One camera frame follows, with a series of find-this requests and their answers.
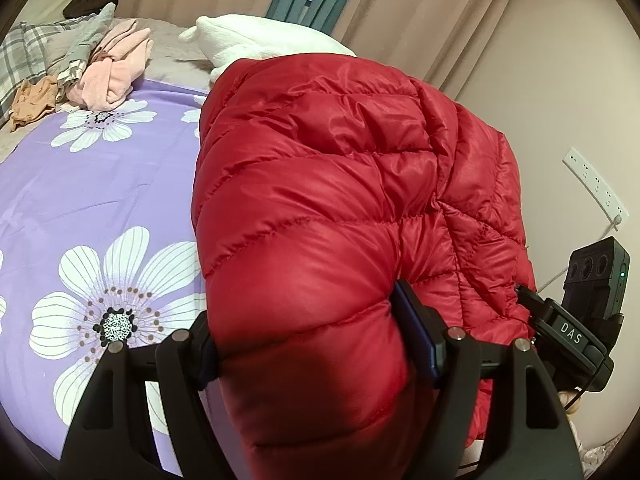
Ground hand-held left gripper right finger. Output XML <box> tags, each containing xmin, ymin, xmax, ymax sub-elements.
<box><xmin>390</xmin><ymin>280</ymin><xmax>583</xmax><ymax>480</ymax></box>

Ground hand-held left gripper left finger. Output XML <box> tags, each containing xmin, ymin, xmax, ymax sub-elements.
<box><xmin>59</xmin><ymin>312</ymin><xmax>236</xmax><ymax>480</ymax></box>

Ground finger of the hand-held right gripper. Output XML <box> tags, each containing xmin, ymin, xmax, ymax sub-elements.
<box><xmin>515</xmin><ymin>284</ymin><xmax>551</xmax><ymax>326</ymax></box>

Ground red puffer jacket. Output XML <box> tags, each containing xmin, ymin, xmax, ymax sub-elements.
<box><xmin>192</xmin><ymin>55</ymin><xmax>538</xmax><ymax>480</ymax></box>

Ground person's right hand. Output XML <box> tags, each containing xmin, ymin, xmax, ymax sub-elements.
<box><xmin>556</xmin><ymin>387</ymin><xmax>585</xmax><ymax>417</ymax></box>

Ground white power strip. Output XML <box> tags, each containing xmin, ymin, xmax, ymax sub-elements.
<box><xmin>562</xmin><ymin>147</ymin><xmax>630</xmax><ymax>226</ymax></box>

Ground purple floral bed sheet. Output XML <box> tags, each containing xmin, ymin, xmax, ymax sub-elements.
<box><xmin>0</xmin><ymin>77</ymin><xmax>236</xmax><ymax>478</ymax></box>

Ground pink garment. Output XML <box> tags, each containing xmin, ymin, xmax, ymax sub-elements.
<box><xmin>79</xmin><ymin>19</ymin><xmax>154</xmax><ymax>111</ymax></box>

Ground tan small garment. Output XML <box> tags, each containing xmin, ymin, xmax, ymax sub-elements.
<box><xmin>9</xmin><ymin>77</ymin><xmax>62</xmax><ymax>134</ymax></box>

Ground beige curtain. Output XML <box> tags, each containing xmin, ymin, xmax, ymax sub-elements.
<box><xmin>95</xmin><ymin>0</ymin><xmax>533</xmax><ymax>96</ymax></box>

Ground cream fleece garment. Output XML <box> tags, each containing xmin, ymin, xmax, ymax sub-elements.
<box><xmin>179</xmin><ymin>14</ymin><xmax>358</xmax><ymax>83</ymax></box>

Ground grey garment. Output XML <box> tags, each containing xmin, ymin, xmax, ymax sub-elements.
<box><xmin>47</xmin><ymin>2</ymin><xmax>118</xmax><ymax>92</ymax></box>

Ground grey plaid cloth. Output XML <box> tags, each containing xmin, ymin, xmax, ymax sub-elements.
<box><xmin>0</xmin><ymin>20</ymin><xmax>87</xmax><ymax>122</ymax></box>

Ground dark cloth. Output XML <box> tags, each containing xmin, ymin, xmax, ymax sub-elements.
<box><xmin>62</xmin><ymin>0</ymin><xmax>121</xmax><ymax>19</ymax></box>

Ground white pillow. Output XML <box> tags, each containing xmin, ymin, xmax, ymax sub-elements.
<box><xmin>17</xmin><ymin>0</ymin><xmax>97</xmax><ymax>28</ymax></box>

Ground white power cable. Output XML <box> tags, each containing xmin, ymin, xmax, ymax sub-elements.
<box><xmin>537</xmin><ymin>215</ymin><xmax>625</xmax><ymax>293</ymax></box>

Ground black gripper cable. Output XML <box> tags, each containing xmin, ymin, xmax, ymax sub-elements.
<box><xmin>562</xmin><ymin>360</ymin><xmax>601</xmax><ymax>413</ymax></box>

